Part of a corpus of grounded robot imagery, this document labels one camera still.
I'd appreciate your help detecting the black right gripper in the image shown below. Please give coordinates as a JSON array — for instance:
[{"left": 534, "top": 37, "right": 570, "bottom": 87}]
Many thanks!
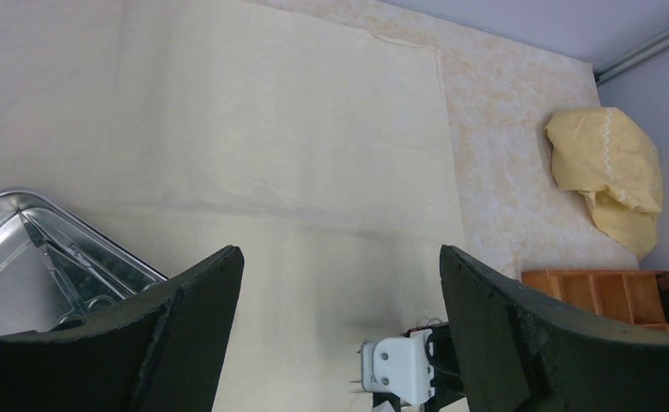
[{"left": 371, "top": 321, "right": 465, "bottom": 411}]

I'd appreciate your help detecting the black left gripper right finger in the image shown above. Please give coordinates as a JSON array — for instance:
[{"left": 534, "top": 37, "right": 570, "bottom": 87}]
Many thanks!
[{"left": 440, "top": 245, "right": 669, "bottom": 411}]

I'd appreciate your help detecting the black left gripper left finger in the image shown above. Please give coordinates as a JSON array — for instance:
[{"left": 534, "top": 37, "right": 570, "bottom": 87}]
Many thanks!
[{"left": 0, "top": 245, "right": 244, "bottom": 411}]

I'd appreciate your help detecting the steel instrument tray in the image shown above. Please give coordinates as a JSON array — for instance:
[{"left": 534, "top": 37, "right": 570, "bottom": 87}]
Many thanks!
[{"left": 0, "top": 189, "right": 167, "bottom": 336}]

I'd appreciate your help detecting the cream cloth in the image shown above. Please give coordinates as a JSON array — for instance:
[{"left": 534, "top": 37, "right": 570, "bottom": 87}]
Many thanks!
[{"left": 0, "top": 1, "right": 464, "bottom": 411}]

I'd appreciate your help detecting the wooden compartment tray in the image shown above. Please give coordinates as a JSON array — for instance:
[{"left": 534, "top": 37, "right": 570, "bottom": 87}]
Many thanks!
[{"left": 521, "top": 269, "right": 669, "bottom": 332}]

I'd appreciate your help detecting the yellow crumpled cloth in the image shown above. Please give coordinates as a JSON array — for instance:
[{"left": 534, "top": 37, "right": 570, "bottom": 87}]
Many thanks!
[{"left": 544, "top": 106, "right": 664, "bottom": 259}]

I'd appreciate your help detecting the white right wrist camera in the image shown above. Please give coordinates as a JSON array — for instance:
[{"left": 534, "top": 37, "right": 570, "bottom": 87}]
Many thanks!
[{"left": 359, "top": 330, "right": 435, "bottom": 406}]

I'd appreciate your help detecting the aluminium frame rail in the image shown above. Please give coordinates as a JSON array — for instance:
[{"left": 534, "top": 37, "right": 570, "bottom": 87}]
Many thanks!
[{"left": 593, "top": 28, "right": 669, "bottom": 86}]

